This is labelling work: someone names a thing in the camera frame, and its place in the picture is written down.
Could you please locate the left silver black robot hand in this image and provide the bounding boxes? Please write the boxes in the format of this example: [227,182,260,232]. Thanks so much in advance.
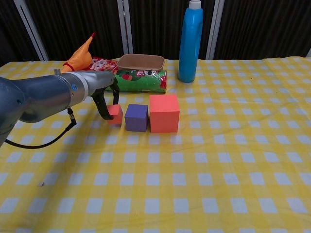
[84,70,121,121]

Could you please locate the small orange-red foam cube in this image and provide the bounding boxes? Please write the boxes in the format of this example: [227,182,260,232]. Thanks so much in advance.
[106,104,123,125]

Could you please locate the purple foam cube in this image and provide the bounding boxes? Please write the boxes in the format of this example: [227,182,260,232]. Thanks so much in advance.
[124,104,149,133]

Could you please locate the large orange-red foam cube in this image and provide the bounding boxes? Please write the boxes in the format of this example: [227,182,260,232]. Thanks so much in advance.
[149,94,180,133]

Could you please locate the yellow checkered tablecloth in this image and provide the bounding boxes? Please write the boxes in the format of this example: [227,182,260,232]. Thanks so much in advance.
[0,56,311,233]

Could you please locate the red printed snack bag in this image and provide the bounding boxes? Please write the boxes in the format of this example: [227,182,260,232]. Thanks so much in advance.
[84,56,122,73]

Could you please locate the yellow rubber chicken toy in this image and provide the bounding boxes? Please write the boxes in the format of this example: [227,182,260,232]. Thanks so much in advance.
[60,32,96,74]

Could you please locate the green chips can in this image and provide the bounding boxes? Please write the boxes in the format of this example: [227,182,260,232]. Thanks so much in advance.
[104,69,168,94]

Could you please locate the brown paper tray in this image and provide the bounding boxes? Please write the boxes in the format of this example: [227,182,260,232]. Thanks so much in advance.
[117,54,165,71]

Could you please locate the blue plastic bottle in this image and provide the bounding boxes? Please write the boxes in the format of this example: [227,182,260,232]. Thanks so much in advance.
[178,0,204,83]

